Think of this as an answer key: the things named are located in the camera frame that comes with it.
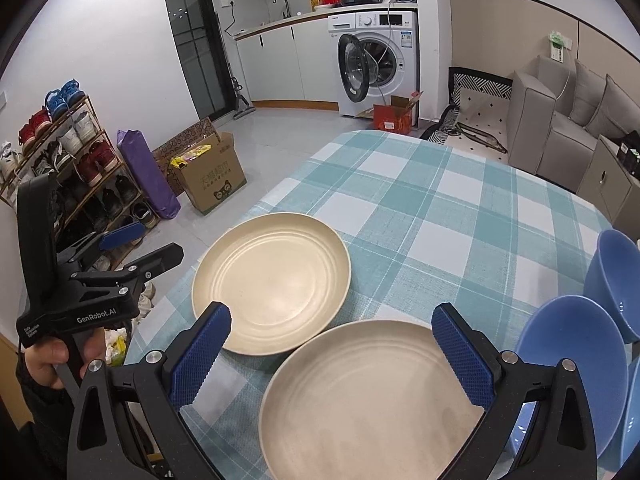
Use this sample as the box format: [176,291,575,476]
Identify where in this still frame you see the beige plate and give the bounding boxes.
[191,212,352,356]
[259,320,483,479]

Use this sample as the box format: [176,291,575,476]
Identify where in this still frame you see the white washing machine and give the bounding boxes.
[328,6,419,117]

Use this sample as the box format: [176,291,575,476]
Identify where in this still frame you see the white kitchen counter cabinet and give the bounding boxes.
[235,3,418,111]

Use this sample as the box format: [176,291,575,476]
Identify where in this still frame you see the grey side cabinet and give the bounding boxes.
[577,136,640,242]

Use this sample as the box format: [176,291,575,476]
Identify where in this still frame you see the dark glass door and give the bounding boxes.
[165,0,234,119]

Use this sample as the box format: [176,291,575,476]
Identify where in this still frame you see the red cardboard box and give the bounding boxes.
[373,92,422,136]

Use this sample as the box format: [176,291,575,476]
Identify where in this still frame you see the person's left hand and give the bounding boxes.
[23,327,106,390]

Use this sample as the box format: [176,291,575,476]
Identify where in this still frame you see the wooden shoe rack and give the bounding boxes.
[1,79,160,252]

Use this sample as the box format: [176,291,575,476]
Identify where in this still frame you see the blue bowl large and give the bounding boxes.
[515,295,628,455]

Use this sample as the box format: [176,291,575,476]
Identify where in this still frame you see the kitchen faucet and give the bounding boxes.
[272,0,292,20]

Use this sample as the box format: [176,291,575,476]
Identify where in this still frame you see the grey sofa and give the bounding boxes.
[506,56,639,192]

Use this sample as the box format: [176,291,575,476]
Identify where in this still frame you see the purple bag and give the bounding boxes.
[117,130,180,220]

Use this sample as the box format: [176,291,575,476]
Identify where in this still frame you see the brown cardboard box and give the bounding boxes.
[170,132,247,214]

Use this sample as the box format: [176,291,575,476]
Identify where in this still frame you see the black patterned playpen mat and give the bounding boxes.
[420,67,513,162]

